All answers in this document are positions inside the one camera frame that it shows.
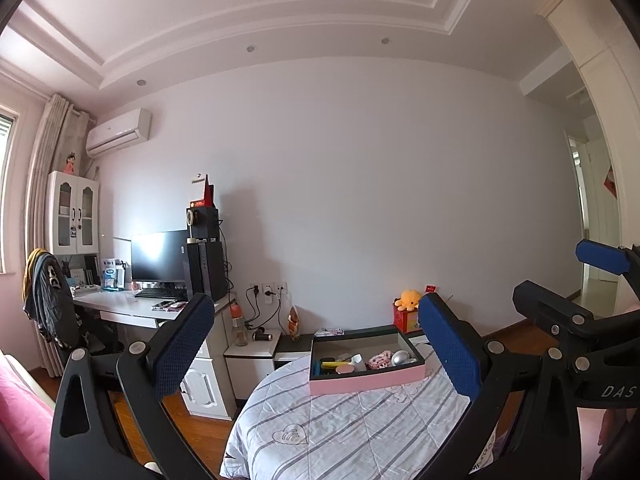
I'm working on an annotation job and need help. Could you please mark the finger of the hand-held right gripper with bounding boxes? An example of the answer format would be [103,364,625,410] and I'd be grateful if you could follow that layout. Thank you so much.
[512,280,640,356]
[575,239,640,286]

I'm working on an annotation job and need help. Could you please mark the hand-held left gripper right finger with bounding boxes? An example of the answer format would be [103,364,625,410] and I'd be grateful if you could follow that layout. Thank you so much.
[417,292,583,480]

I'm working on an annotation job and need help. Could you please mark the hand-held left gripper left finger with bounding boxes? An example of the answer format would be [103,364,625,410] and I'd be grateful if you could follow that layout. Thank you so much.
[48,292,217,480]

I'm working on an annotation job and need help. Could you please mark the pink building block figure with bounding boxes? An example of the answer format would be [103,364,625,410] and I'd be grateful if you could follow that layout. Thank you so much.
[365,350,393,372]

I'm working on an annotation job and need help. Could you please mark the pink storage box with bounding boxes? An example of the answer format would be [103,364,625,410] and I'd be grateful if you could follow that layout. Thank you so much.
[308,325,426,395]

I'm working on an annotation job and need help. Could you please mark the red toy box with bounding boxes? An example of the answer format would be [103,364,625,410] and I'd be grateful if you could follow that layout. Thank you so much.
[392,305,423,333]

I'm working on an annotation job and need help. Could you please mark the orange cap bottle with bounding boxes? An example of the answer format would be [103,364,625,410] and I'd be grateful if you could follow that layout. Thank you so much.
[231,300,249,347]

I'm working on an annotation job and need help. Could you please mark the yellow plush octopus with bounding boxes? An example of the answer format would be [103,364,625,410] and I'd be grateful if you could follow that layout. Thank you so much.
[394,289,423,312]

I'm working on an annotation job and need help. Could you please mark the white desk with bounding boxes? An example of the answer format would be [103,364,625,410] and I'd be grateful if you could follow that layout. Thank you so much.
[72,287,238,418]

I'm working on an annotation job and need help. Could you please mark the black white low cabinet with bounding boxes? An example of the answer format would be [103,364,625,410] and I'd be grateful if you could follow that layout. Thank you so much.
[223,330,313,418]

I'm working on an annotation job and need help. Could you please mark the black computer tower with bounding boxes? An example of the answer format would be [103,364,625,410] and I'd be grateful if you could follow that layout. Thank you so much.
[186,239,228,303]

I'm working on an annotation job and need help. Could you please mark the black office chair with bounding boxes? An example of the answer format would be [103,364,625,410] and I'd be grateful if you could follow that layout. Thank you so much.
[22,249,126,361]

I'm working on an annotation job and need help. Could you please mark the black computer monitor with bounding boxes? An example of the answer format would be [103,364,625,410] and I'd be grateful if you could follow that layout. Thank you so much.
[131,230,190,283]

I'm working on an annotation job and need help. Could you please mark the blue white package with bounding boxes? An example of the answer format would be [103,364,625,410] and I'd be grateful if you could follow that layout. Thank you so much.
[100,257,126,291]

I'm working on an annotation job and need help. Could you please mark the black speaker box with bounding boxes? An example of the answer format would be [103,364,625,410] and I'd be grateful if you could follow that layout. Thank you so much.
[186,206,220,241]

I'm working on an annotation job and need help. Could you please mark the white wardrobe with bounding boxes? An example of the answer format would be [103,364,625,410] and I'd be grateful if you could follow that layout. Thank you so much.
[537,0,640,311]

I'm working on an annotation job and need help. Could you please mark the dark printed jacket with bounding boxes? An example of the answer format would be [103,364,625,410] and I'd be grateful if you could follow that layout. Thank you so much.
[22,249,81,346]

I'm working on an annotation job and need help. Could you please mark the white glass-door cabinet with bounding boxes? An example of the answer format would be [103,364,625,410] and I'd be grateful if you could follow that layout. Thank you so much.
[47,170,101,256]

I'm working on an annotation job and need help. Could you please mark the pink bed cover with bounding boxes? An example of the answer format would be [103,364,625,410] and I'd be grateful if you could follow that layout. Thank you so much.
[0,352,56,466]

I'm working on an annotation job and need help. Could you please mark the white air conditioner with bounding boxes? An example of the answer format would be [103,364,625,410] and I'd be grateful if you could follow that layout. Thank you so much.
[85,107,152,157]

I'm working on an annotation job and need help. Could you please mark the beige curtain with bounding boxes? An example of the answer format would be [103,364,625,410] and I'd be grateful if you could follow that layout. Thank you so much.
[25,92,83,376]

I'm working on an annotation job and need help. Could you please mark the window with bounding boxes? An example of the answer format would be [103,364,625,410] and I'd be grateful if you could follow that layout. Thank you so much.
[0,105,18,271]

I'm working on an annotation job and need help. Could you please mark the black power cable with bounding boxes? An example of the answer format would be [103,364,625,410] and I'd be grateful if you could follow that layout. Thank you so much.
[245,287,281,333]

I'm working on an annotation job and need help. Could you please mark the white wall power sockets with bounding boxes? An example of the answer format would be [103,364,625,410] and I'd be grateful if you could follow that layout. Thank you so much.
[247,282,288,303]

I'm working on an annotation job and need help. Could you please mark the white bed frame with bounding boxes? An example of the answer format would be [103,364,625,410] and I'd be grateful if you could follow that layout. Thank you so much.
[0,350,57,411]

